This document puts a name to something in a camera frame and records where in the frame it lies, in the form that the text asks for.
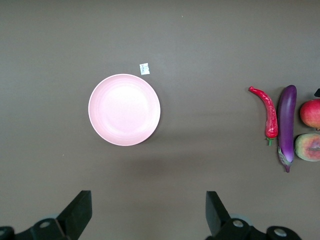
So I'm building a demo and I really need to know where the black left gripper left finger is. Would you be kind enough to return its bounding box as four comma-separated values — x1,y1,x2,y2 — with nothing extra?
0,190,93,240

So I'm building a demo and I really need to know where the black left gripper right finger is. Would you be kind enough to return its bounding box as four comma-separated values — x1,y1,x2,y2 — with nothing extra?
205,191,304,240

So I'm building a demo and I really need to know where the red chili pepper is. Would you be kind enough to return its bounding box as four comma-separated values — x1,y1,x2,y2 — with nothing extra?
248,86,279,146

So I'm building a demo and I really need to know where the peach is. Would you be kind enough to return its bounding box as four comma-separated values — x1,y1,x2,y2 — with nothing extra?
294,133,320,162

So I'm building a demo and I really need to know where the long purple eggplant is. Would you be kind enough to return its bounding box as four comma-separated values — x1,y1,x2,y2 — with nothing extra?
277,84,298,173

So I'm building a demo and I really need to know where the red pomegranate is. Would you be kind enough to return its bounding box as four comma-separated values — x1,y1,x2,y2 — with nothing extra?
299,98,320,131

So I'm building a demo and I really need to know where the pink round plate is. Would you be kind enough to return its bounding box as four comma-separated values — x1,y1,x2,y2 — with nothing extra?
87,73,162,147

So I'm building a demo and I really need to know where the brown table cover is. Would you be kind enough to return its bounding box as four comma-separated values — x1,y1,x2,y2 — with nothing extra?
0,0,320,240

